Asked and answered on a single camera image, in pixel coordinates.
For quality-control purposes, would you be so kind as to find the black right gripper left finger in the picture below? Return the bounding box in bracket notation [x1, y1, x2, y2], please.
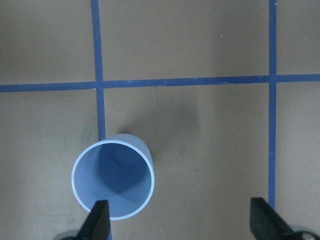
[76, 200, 111, 240]

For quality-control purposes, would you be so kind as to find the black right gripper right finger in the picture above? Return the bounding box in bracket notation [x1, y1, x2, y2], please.
[250, 197, 295, 240]

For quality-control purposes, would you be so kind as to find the blue plastic cup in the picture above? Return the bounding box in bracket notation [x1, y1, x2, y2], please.
[71, 133, 155, 221]

